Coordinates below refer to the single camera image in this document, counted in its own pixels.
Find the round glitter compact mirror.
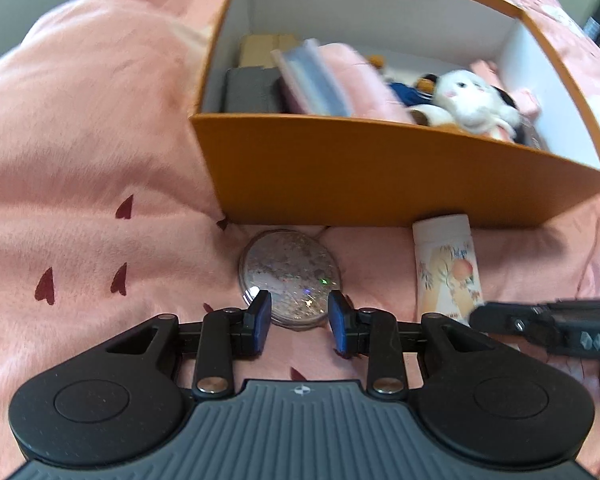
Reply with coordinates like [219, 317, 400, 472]
[238, 230, 342, 333]

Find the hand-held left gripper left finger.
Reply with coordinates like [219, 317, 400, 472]
[105, 290, 273, 401]

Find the gold gift box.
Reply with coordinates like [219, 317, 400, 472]
[237, 34, 306, 68]

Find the dark grey box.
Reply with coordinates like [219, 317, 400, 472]
[221, 66, 286, 113]

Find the clear acrylic picture case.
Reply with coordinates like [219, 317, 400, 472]
[270, 39, 353, 117]

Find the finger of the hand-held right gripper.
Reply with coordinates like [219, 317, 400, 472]
[467, 301, 556, 345]

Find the pink printed blanket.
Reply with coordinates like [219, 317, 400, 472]
[0, 0, 600, 480]

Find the pink cylindrical bottle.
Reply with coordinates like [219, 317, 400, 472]
[470, 59, 541, 117]

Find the brown bear plush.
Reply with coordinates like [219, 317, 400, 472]
[367, 54, 441, 108]

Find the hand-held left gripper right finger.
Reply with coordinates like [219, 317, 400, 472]
[327, 291, 496, 401]

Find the pink padded pouch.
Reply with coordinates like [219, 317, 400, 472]
[320, 42, 413, 123]

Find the white and black plush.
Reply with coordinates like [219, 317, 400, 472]
[410, 69, 523, 141]

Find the orange cardboard box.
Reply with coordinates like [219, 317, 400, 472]
[189, 0, 600, 231]

